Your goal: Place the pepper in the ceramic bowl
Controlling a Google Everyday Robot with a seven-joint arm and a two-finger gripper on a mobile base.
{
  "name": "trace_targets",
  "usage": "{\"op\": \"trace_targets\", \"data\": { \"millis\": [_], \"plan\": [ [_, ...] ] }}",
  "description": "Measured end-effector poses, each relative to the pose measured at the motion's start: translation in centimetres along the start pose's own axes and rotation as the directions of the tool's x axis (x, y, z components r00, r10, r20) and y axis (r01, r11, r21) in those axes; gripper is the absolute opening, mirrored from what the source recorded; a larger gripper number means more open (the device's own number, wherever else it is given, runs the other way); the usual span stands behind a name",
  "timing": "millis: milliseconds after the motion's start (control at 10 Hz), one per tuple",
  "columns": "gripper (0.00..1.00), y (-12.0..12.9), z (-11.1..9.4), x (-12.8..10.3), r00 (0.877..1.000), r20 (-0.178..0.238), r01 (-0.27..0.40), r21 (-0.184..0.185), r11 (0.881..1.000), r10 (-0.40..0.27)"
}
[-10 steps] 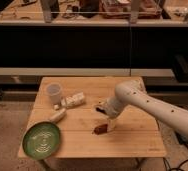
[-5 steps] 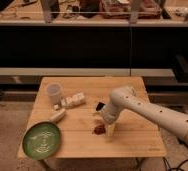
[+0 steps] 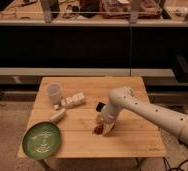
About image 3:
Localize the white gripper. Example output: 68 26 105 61
101 104 120 136

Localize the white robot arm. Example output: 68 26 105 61
101 87 188 171

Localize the green ceramic bowl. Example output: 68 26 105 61
22 121 61 160

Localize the black rectangular block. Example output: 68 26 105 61
96 102 106 112

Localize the wooden table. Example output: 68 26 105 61
28 77 166 159

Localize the white toy block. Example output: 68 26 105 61
61 92 85 108

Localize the white cylinder object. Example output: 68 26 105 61
50 108 66 123

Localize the clear plastic cup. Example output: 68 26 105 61
46 84 62 104

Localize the black cable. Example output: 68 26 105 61
162 139 188 171

